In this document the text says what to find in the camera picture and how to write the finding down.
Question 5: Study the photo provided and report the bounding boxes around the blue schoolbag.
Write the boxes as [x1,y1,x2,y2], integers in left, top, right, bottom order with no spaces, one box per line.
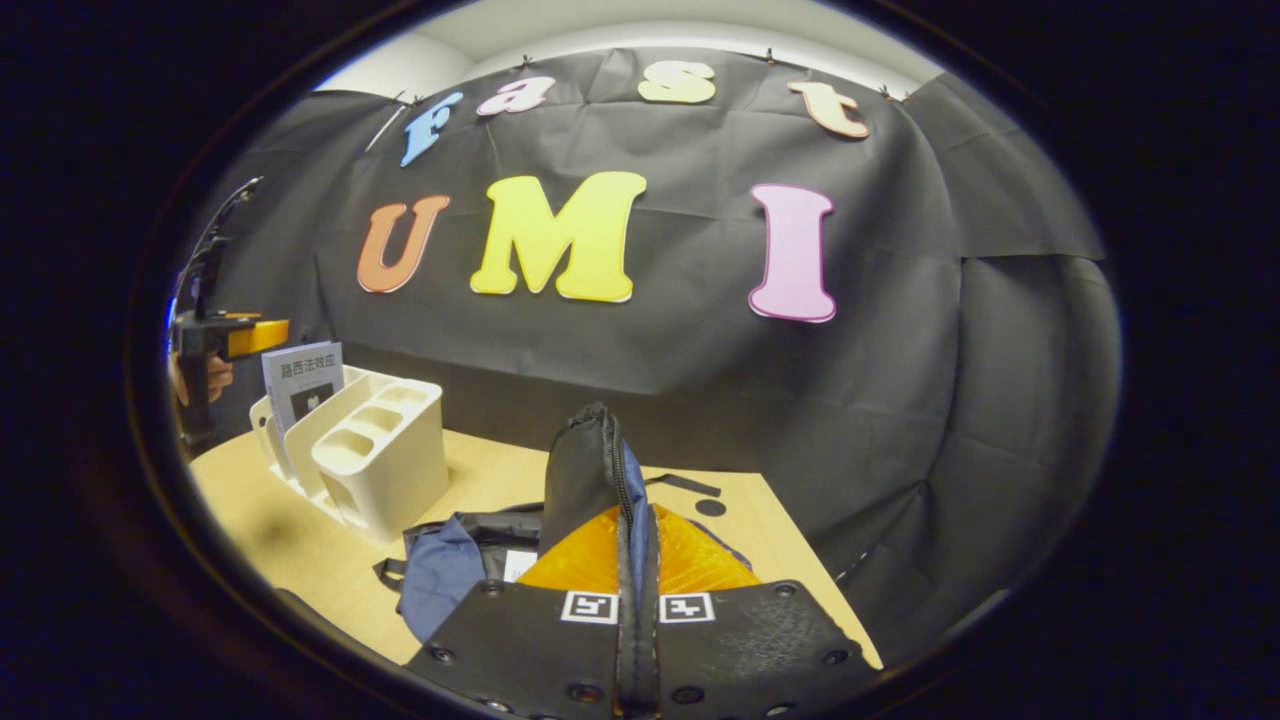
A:
[375,402,761,646]

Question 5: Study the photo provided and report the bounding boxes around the white plastic bookshelf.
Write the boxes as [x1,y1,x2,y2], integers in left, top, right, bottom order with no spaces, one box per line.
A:
[248,365,449,544]

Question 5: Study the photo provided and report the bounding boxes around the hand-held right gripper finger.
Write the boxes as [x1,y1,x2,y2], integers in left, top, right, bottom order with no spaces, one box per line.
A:
[403,503,641,720]
[640,505,883,720]

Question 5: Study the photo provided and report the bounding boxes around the grey-blue book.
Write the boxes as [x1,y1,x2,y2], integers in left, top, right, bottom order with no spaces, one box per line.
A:
[262,342,346,441]

